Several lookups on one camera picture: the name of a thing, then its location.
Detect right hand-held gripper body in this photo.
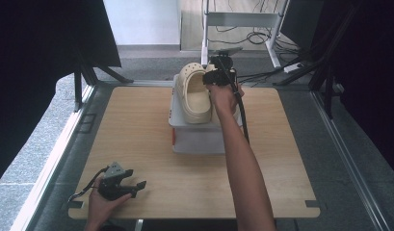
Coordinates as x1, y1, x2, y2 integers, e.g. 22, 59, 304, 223
209, 46, 244, 88

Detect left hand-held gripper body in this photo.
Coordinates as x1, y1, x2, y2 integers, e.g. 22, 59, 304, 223
98, 161, 134, 202

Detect grey shoe rack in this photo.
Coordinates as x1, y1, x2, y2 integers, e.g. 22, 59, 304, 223
168, 73, 245, 156

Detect person's left hand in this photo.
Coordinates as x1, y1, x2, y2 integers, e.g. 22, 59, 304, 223
84, 178, 134, 231

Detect person's right hand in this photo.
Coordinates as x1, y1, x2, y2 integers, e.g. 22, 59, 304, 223
205, 83, 246, 117

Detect white power strip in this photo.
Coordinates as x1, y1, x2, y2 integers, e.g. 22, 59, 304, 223
282, 62, 305, 74

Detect black metal stand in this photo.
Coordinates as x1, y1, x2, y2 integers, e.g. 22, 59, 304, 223
72, 47, 135, 112
272, 0, 366, 120

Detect black curtain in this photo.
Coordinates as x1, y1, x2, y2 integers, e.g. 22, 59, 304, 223
309, 0, 394, 179
0, 0, 122, 191

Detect left hand-held gripper black cable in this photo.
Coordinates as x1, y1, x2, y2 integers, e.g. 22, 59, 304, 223
67, 166, 111, 204

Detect hand-held gripper black cable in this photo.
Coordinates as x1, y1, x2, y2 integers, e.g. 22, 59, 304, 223
217, 57, 250, 144
67, 166, 111, 204

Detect right hand-held gripper black cable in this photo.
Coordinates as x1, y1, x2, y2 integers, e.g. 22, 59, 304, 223
217, 57, 250, 144

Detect black floor cables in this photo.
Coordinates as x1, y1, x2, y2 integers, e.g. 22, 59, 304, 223
206, 0, 314, 89

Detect white desk frame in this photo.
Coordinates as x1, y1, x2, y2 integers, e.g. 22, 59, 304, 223
200, 0, 291, 69

